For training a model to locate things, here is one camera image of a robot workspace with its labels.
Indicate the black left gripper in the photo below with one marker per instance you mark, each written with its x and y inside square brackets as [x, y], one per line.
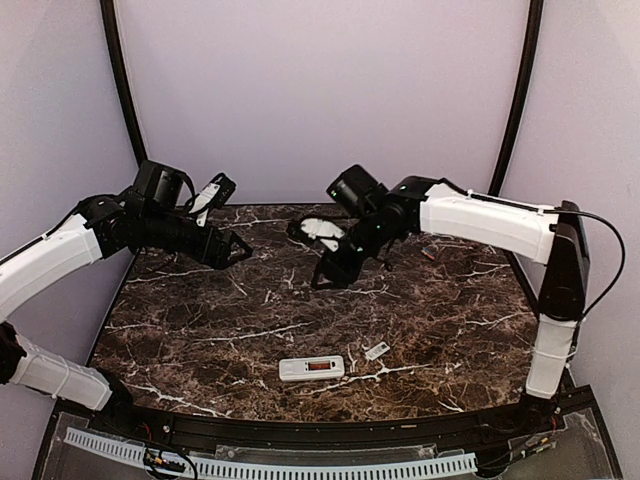
[217, 259]

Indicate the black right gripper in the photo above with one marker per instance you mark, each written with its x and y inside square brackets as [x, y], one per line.
[341, 274]

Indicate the orange AAA battery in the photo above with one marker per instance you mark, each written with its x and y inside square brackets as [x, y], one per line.
[318, 366]

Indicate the white battery compartment cover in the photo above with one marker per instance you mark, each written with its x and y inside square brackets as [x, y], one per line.
[377, 351]

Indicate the white remote control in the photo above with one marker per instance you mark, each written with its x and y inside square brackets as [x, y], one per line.
[295, 370]

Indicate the blue AAA battery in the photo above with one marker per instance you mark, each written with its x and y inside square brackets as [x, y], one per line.
[428, 253]

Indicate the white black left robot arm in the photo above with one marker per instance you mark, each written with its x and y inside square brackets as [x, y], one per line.
[146, 214]

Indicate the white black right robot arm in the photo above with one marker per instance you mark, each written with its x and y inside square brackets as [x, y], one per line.
[552, 236]

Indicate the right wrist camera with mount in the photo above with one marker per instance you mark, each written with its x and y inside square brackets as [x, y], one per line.
[311, 229]

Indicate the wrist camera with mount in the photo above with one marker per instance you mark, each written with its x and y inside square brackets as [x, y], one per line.
[311, 229]
[213, 196]

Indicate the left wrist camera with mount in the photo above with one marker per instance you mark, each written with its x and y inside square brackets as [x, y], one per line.
[213, 196]

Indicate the white slotted cable duct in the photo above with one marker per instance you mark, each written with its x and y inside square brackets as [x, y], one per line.
[252, 463]

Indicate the black front table rail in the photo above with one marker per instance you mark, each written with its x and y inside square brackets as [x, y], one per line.
[478, 430]

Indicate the black left corner frame post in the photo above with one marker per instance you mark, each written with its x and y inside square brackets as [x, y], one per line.
[119, 72]

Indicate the black corner frame post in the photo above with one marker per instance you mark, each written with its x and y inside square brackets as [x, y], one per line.
[521, 88]
[119, 72]

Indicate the black right corner frame post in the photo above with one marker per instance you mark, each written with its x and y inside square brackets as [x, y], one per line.
[521, 88]

